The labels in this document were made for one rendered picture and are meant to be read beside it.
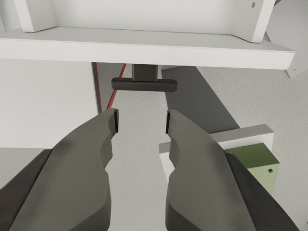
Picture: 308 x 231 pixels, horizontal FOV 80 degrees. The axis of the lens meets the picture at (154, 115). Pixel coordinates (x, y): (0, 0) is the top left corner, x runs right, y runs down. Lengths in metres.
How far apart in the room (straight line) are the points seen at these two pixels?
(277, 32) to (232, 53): 1.09
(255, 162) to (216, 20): 0.32
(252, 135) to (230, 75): 0.81
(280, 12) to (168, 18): 1.03
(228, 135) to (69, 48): 0.41
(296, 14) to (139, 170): 1.45
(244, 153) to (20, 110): 0.51
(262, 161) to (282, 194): 1.85
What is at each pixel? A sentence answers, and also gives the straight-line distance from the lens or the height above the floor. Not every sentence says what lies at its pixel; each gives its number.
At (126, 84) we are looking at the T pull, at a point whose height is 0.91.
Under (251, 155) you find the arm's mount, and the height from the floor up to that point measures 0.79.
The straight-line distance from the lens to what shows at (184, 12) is 0.27.
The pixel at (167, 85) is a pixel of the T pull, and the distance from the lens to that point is 0.21.
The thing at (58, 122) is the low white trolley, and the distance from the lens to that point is 0.46.
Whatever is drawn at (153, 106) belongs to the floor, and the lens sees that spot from 1.26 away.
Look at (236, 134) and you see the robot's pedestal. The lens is 0.50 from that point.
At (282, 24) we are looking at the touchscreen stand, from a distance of 1.29.
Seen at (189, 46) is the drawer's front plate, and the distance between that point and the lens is 0.18.
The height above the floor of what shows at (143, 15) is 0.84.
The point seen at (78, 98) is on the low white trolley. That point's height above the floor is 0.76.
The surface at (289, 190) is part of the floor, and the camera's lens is 2.33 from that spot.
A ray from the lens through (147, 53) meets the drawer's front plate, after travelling 0.18.
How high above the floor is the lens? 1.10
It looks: 58 degrees down
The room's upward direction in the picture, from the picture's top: 177 degrees clockwise
